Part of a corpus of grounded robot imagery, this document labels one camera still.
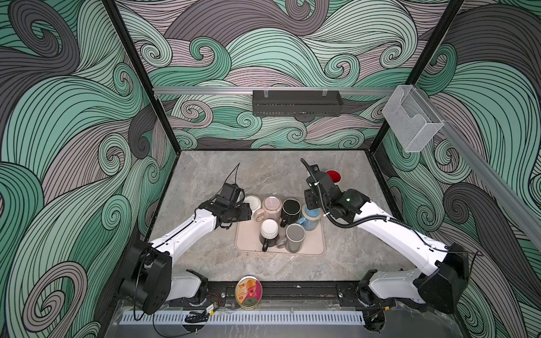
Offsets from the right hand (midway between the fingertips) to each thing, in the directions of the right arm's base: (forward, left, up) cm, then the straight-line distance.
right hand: (309, 193), depth 78 cm
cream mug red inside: (+19, -18, -14) cm, 30 cm away
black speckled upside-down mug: (-2, +6, -11) cm, 13 cm away
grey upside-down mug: (-14, +6, -9) cm, 18 cm away
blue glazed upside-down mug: (-6, -1, -8) cm, 10 cm away
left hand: (-2, +25, -10) cm, 27 cm away
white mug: (+3, +22, -10) cm, 24 cm away
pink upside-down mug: (-2, +14, -8) cm, 17 cm away
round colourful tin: (-30, +23, -16) cm, 41 cm away
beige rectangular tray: (-10, +25, -20) cm, 34 cm away
